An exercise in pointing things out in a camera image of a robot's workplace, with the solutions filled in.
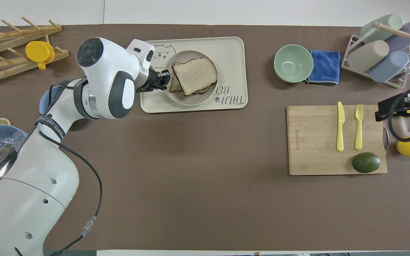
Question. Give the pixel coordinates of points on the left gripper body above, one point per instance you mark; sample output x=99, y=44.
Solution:
x=151, y=80

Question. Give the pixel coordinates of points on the toast bread slice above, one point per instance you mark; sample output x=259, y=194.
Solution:
x=195, y=74
x=175, y=85

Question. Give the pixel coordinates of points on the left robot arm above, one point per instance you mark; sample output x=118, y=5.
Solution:
x=37, y=185

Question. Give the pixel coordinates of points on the round grey plate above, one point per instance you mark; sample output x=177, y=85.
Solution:
x=194, y=100

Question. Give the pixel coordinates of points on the light blue cup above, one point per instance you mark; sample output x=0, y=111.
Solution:
x=388, y=67

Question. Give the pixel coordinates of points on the beige rectangular tray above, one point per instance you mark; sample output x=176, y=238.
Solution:
x=230, y=71

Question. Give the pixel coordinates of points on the yellow plastic fork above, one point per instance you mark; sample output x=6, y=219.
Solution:
x=358, y=135

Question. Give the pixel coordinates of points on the green avocado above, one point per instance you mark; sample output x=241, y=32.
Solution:
x=366, y=162

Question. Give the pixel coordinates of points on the beige cup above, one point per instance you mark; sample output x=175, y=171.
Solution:
x=367, y=57

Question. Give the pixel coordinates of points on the wooden rod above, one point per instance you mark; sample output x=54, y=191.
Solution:
x=400, y=33

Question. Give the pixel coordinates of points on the yellow plastic knife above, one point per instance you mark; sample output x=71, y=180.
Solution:
x=340, y=131

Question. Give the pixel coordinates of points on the pale green cup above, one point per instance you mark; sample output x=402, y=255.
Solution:
x=386, y=22

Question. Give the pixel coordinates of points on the small blue cup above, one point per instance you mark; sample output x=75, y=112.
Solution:
x=46, y=101

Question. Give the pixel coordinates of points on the blue cloth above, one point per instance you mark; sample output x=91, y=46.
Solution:
x=326, y=65

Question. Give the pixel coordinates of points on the wooden cutting board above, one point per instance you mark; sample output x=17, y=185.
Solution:
x=315, y=142

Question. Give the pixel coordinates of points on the yellow plastic cup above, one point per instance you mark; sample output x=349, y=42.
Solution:
x=39, y=52

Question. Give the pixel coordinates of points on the light green bowl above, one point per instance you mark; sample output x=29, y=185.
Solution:
x=293, y=64

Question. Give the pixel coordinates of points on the clear plastic ice cubes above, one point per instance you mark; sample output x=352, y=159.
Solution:
x=9, y=140

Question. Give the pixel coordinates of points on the lemon slice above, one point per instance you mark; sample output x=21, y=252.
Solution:
x=2, y=122

